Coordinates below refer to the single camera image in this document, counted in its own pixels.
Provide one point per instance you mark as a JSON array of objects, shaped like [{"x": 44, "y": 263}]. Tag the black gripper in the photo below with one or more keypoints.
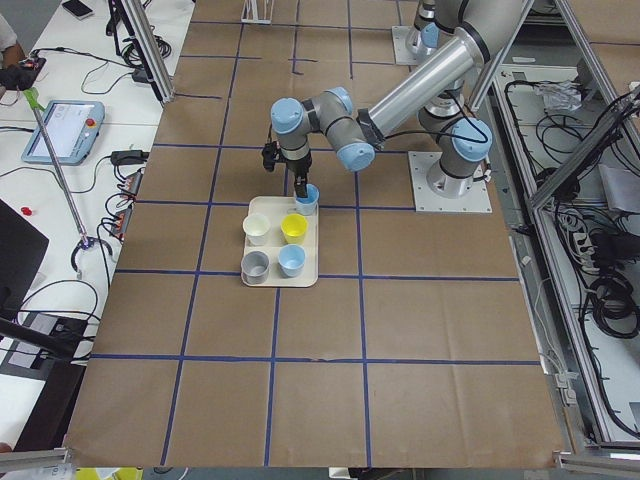
[{"x": 298, "y": 166}]

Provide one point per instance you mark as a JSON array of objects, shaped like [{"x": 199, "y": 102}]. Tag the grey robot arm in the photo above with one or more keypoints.
[{"x": 479, "y": 31}]

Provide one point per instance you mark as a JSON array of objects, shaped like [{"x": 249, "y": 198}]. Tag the yellow plastic cup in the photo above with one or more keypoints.
[{"x": 294, "y": 228}]

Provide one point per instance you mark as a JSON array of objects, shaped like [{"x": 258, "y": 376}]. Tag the pale green plastic cup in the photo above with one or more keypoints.
[{"x": 256, "y": 227}]

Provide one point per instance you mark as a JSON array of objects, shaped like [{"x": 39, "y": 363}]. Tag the light blue plastic cup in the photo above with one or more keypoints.
[{"x": 291, "y": 260}]

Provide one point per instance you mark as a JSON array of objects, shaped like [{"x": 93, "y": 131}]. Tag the grey plastic cup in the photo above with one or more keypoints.
[{"x": 255, "y": 268}]

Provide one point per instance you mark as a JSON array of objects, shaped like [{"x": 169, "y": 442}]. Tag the cream plastic tray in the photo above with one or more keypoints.
[{"x": 276, "y": 208}]

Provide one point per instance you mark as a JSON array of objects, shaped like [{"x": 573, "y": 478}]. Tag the black power adapter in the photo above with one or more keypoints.
[{"x": 128, "y": 157}]

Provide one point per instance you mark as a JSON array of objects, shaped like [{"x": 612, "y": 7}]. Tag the long metal rod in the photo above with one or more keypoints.
[{"x": 82, "y": 231}]

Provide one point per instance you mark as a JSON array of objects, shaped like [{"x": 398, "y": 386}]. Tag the green plastic printed part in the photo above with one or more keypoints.
[{"x": 32, "y": 97}]

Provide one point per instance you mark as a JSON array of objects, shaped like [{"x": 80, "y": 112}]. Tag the person in white shirt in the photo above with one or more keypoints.
[{"x": 11, "y": 54}]

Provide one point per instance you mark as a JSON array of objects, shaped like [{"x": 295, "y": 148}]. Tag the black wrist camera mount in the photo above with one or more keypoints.
[{"x": 270, "y": 156}]

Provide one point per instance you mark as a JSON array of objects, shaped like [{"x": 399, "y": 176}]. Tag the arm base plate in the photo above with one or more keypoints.
[
  {"x": 436, "y": 192},
  {"x": 405, "y": 41}
]

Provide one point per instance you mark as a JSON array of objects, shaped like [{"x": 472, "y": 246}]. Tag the white wire dish rack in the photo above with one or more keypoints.
[{"x": 257, "y": 12}]

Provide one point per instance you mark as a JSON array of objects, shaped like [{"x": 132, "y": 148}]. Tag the aluminium frame post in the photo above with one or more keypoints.
[{"x": 143, "y": 36}]

